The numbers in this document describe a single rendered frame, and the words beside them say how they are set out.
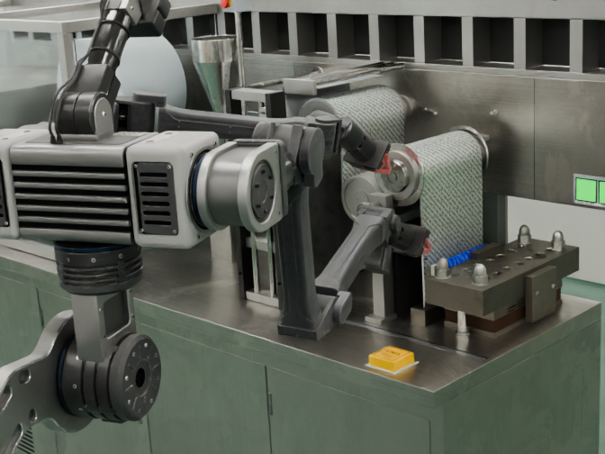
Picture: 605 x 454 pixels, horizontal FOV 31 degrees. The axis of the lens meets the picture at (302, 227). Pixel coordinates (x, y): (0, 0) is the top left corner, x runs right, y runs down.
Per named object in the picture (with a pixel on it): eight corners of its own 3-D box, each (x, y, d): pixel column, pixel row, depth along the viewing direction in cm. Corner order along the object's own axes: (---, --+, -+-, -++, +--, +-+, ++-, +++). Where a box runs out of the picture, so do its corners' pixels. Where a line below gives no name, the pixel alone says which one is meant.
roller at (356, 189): (342, 221, 271) (339, 172, 268) (408, 198, 289) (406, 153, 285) (379, 228, 263) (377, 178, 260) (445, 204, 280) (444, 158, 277)
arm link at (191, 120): (128, 145, 232) (131, 94, 228) (131, 138, 237) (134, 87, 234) (332, 166, 234) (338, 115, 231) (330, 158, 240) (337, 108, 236)
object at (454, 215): (421, 273, 258) (419, 196, 253) (481, 249, 274) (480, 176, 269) (423, 274, 258) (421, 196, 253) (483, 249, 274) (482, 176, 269)
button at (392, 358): (368, 365, 238) (368, 354, 238) (389, 355, 243) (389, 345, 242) (393, 373, 233) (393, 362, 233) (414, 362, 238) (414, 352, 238)
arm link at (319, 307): (324, 361, 198) (272, 352, 201) (347, 316, 209) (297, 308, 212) (306, 140, 174) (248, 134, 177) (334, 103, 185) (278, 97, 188)
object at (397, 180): (382, 193, 258) (377, 160, 256) (388, 191, 259) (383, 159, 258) (407, 192, 252) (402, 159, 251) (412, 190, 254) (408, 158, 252)
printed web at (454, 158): (306, 290, 288) (295, 95, 274) (366, 267, 304) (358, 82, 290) (425, 321, 261) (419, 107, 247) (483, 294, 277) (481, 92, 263)
